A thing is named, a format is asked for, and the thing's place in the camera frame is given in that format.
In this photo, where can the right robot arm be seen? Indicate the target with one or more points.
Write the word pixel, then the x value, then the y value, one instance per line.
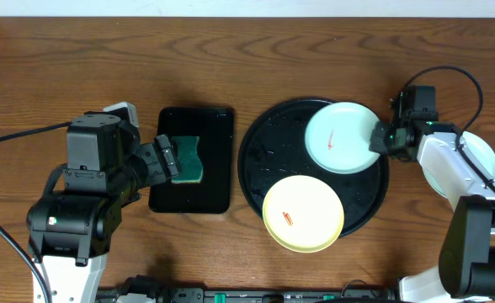
pixel 466 265

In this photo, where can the yellow plate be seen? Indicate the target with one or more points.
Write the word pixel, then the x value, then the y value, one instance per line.
pixel 303 214

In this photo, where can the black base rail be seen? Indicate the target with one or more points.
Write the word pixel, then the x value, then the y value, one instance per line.
pixel 147 289

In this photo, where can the black rectangular tray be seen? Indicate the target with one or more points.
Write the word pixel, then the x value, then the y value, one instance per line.
pixel 215 128

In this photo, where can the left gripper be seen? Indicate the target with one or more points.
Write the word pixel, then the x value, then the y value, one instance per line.
pixel 166 156

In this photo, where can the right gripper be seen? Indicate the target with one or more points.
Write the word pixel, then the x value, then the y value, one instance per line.
pixel 377 144

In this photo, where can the mint green plate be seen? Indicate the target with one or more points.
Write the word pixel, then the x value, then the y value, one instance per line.
pixel 481 151
pixel 337 138

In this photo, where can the round black serving tray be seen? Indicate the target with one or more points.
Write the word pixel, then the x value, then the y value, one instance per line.
pixel 274 148

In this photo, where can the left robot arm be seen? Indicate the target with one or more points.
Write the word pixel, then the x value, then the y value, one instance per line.
pixel 71 226

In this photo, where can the green scrubbing sponge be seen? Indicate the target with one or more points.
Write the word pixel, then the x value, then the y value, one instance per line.
pixel 190 166

